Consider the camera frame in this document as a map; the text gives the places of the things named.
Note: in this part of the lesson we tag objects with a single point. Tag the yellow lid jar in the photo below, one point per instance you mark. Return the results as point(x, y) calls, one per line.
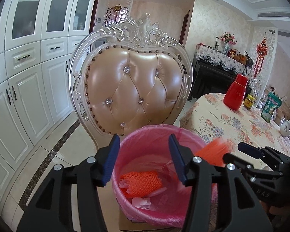
point(249, 101)

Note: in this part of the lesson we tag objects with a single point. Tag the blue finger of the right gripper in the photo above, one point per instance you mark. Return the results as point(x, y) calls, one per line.
point(250, 150)
point(243, 166)

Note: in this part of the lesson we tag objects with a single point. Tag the white cabinet wall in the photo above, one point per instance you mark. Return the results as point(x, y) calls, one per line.
point(37, 39)

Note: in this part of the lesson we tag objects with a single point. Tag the red thermos jug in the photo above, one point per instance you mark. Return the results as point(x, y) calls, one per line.
point(236, 92)

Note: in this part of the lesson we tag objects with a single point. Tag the tufted beige dining chair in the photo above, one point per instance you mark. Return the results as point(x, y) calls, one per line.
point(126, 76)

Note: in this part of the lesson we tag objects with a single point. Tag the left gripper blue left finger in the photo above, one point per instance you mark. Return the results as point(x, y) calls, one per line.
point(110, 158)

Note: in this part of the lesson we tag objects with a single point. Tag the red chinese knot ornament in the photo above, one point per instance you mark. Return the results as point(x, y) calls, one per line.
point(261, 50)

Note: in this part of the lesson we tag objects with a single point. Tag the white floral teapot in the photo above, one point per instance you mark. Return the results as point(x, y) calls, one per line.
point(284, 127)

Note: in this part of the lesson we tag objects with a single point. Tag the orange foam net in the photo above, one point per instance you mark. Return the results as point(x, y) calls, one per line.
point(214, 151)
point(140, 184)

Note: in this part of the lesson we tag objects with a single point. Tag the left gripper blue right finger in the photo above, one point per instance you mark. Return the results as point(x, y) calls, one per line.
point(177, 157)

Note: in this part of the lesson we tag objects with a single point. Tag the black handbag on piano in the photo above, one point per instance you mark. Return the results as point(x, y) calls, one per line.
point(249, 61)

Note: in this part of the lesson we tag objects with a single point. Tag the flower vase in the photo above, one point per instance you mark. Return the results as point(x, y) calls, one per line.
point(228, 40)

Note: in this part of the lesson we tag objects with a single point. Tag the green snack bag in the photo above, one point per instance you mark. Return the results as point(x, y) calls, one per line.
point(273, 102)

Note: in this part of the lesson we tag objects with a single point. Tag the floral tablecloth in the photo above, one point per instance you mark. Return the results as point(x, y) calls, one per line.
point(210, 118)

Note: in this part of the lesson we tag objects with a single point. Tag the black piano with lace cover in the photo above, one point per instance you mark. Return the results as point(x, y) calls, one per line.
point(214, 72)

